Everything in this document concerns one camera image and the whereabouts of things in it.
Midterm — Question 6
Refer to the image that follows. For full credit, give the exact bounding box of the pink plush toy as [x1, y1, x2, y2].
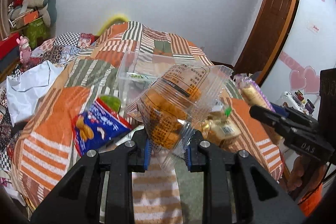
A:
[17, 36, 31, 71]

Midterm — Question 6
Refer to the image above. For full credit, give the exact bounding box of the red box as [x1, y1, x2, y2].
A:
[0, 32, 19, 60]

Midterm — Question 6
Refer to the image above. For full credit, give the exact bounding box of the clear plastic storage bin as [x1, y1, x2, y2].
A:
[117, 51, 203, 108]

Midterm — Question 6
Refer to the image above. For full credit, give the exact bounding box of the white plastic bag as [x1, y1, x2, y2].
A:
[6, 60, 64, 126]

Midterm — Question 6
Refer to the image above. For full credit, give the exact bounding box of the blue red snack bag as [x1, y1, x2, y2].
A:
[72, 95, 132, 156]

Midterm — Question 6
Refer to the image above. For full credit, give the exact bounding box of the purple wafer roll pack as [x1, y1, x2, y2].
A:
[234, 74, 275, 112]

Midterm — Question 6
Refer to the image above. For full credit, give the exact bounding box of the brown wooden door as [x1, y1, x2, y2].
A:
[234, 0, 293, 75]

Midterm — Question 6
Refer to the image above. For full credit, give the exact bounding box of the toast slices pack with barcode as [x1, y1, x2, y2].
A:
[201, 106, 242, 149]

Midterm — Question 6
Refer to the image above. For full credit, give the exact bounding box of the right hand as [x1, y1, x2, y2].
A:
[287, 156, 304, 191]

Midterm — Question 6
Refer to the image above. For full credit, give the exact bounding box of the pile of clothes and boxes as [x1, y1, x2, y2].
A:
[8, 0, 58, 49]

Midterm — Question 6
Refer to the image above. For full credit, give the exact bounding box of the patchwork striped bedspread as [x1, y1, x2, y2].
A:
[0, 20, 285, 224]

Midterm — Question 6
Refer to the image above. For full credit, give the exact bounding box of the clear bag of orange snacks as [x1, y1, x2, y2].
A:
[125, 64, 233, 170]

